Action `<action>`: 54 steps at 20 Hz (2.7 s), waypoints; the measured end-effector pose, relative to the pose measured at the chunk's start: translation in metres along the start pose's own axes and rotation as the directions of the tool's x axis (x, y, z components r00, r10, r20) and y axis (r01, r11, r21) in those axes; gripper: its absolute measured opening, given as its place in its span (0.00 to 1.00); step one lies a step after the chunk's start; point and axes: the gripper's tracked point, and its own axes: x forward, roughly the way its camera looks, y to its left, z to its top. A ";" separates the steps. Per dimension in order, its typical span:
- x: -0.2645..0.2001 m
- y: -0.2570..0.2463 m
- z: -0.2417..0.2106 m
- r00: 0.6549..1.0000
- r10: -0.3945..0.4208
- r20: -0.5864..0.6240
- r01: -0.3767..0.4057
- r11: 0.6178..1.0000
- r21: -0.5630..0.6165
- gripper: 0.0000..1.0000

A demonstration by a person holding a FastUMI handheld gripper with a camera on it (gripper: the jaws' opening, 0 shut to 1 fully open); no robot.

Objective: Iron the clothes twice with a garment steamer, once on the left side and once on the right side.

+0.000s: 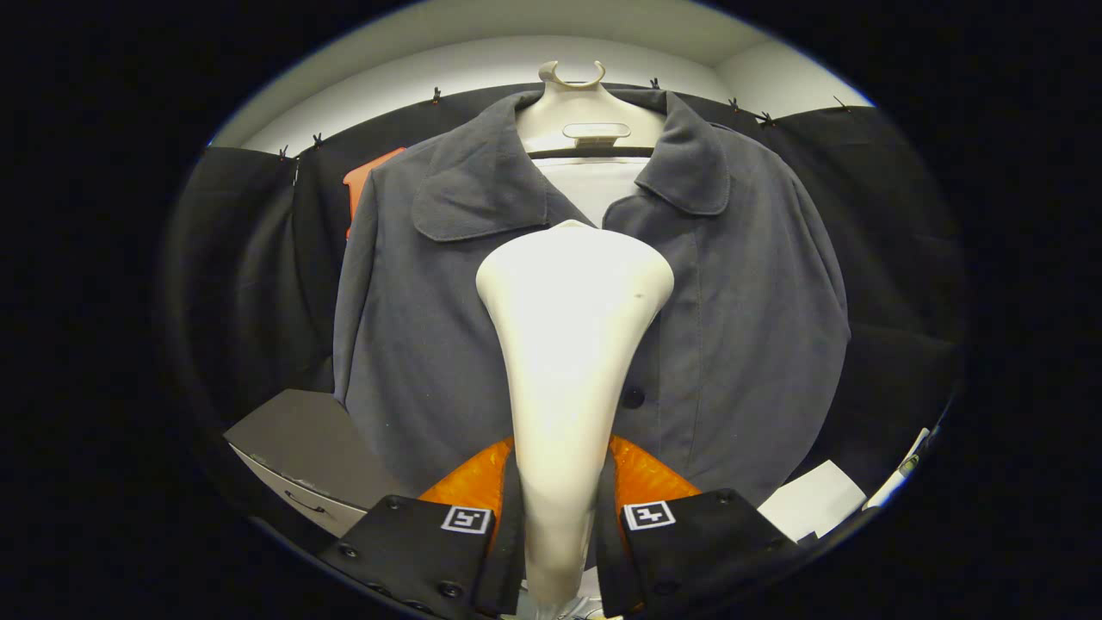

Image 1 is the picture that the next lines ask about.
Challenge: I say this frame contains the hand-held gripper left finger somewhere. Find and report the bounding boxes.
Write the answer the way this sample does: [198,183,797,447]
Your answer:
[317,435,527,619]

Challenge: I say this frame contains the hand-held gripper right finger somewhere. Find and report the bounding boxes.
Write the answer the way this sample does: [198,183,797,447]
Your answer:
[594,433,808,619]

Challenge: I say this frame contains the grey polo shirt clothes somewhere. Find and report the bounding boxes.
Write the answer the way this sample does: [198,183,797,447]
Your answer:
[334,86,851,509]

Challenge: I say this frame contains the white garment steamer head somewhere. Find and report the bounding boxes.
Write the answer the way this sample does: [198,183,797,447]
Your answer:
[475,220,676,608]

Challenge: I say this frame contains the grey drawer cabinet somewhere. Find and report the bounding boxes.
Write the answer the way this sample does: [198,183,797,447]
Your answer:
[224,389,414,539]

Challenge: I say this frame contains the white side desk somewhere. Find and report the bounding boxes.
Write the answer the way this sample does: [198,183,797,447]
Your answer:
[864,428,935,511]

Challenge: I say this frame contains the cream hanger ironing board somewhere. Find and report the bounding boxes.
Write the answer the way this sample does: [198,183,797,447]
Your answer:
[515,60,668,229]

